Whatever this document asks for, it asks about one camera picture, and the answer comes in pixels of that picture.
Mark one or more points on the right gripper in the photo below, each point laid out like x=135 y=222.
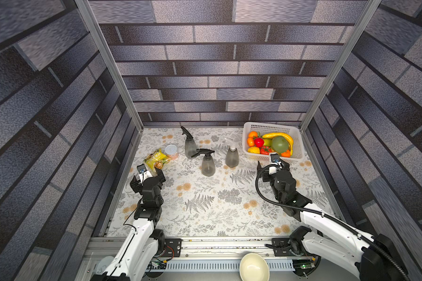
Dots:
x=278 y=174

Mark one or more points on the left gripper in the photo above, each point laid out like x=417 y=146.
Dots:
x=137 y=185

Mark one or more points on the grey spray bottle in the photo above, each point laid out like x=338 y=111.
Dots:
x=232 y=157
x=208 y=166
x=190 y=148

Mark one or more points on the grey spray bottle front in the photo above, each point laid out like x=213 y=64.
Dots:
x=232 y=157

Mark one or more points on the black spray nozzle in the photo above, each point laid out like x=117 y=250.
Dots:
x=189 y=136
x=206 y=152

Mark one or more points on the clear white spray nozzle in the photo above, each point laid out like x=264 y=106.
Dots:
x=231 y=144

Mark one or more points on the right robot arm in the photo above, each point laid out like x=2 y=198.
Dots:
x=368 y=257

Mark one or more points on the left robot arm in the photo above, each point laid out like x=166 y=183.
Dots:
x=144 y=240

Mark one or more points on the yellow snack packet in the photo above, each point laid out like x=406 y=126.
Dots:
x=156 y=160

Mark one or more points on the white plastic basket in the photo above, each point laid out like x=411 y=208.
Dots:
x=263 y=128

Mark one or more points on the red strawberry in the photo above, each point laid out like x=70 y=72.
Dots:
x=265 y=150

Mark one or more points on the green mango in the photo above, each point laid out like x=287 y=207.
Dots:
x=280 y=145

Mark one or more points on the pink tin can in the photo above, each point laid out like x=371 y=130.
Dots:
x=171 y=151

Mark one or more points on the yellow lemon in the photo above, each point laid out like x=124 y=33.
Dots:
x=254 y=150

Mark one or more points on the red apple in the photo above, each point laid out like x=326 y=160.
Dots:
x=259 y=142

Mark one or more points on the yellow banana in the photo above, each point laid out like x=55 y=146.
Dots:
x=288 y=137

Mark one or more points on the orange fruit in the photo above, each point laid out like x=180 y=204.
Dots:
x=253 y=135

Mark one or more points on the cream bowl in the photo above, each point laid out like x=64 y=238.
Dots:
x=253 y=267

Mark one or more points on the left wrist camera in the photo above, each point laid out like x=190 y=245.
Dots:
x=143 y=172

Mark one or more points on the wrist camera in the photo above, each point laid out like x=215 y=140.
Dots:
x=143 y=172
x=275 y=162

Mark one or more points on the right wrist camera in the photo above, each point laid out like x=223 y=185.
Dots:
x=275 y=162

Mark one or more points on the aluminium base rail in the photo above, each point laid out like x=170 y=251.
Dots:
x=228 y=246

